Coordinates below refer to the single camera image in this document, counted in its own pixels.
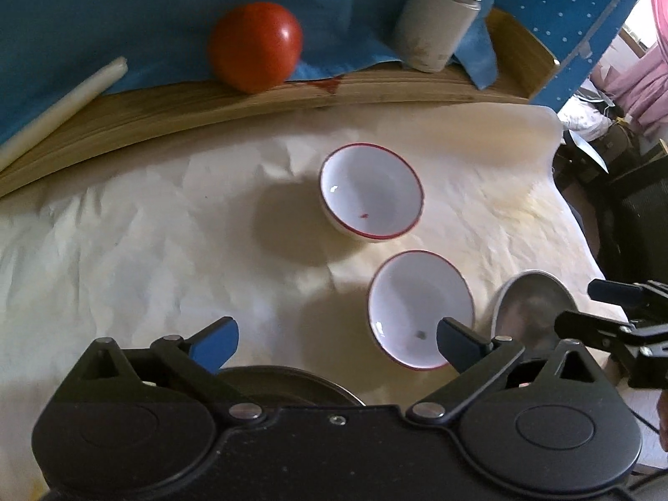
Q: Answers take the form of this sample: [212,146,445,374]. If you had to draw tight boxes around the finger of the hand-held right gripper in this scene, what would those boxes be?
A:
[588,279,668,319]
[554,310,653,356]

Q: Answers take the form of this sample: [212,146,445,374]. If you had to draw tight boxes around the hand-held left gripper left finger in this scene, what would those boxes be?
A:
[47,317,265,422]

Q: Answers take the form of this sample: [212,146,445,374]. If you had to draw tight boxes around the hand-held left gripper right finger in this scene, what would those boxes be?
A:
[406,316,617,423]

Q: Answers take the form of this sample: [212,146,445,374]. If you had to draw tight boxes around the white bowl red rim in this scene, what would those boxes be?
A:
[319,143,426,243]
[368,250,476,371]

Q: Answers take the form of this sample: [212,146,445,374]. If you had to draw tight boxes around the deep steel bowl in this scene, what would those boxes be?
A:
[491,270,579,363]

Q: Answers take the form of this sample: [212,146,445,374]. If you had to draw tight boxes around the large steel plate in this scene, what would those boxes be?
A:
[219,366,367,408]

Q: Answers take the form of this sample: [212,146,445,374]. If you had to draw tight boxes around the person's right forearm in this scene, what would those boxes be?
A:
[652,389,668,455]

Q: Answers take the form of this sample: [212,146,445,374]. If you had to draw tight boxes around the black chair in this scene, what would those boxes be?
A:
[553,136,668,293]

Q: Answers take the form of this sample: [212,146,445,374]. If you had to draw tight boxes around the crumpled white paper sheet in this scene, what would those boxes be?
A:
[0,103,609,486]

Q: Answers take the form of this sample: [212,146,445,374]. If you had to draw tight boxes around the wooden shelf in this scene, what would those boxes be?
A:
[0,8,560,199]

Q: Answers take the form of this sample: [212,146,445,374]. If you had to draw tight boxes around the pink cloth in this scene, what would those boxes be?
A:
[610,0,668,142]

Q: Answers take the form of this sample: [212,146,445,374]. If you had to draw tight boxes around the white rolling pin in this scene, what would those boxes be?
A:
[0,57,129,170]

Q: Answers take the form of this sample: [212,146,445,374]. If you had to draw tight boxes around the blue dotted fabric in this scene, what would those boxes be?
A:
[491,0,653,113]

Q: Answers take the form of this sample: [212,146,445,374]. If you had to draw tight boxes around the red tomato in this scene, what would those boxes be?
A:
[207,3,304,95]

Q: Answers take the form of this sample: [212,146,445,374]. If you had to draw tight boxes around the white thermos flask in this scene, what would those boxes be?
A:
[392,0,485,73]

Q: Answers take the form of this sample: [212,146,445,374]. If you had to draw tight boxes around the light blue cloth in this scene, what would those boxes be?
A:
[0,0,499,147]

